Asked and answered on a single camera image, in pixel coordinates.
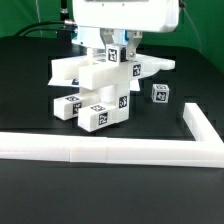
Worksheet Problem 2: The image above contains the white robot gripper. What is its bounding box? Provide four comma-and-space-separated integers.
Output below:
72, 0, 179, 61

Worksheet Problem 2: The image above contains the white U-shaped fixture frame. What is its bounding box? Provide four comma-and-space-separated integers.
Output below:
0, 103, 224, 168

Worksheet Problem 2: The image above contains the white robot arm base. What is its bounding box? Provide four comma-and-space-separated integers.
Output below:
72, 26, 127, 50

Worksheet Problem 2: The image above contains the white chair back frame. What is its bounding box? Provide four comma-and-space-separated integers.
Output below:
51, 54, 175, 90

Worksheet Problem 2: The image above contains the black cable bundle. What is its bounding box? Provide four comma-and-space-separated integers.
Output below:
13, 19, 79, 38

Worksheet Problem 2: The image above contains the white marker sheet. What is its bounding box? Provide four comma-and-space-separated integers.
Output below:
48, 78, 140, 91

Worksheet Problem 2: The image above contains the white tagged cube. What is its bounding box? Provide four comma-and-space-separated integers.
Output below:
151, 84, 170, 103
106, 44, 126, 64

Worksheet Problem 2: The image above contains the black antenna post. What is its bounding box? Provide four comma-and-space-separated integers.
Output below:
57, 0, 71, 42

